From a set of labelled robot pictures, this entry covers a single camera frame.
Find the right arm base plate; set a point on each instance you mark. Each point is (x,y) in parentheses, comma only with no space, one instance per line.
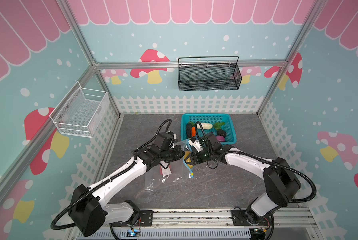
(242,216)

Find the clear zip top bag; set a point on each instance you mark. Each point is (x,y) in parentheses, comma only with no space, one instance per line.
(176,173)

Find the purple onion toy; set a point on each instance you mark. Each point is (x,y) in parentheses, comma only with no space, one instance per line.
(220,138)

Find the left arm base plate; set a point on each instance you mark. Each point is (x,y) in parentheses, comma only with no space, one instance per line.
(143,219)

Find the yellow potato toy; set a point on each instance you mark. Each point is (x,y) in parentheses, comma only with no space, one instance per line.
(188,163)

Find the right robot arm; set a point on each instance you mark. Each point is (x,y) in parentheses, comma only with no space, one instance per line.
(280,180)

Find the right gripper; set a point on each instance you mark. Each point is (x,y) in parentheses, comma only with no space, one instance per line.
(198,154)

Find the dark avocado toy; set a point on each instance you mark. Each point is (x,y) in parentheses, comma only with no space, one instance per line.
(222,133)

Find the teal plastic basket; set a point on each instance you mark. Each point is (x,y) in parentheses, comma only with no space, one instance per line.
(231,137)

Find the white radish toy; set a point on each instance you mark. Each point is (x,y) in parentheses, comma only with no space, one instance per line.
(205,126)

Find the aluminium front rail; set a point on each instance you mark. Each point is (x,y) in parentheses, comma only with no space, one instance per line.
(221,218)

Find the white wire wall basket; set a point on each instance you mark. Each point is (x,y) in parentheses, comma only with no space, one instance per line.
(80,112)

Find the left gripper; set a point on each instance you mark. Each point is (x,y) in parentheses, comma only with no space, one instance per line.
(178,149)

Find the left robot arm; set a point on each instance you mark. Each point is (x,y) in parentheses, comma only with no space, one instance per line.
(89,209)

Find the black mesh wall basket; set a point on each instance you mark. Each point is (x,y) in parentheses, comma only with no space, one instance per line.
(216,73)

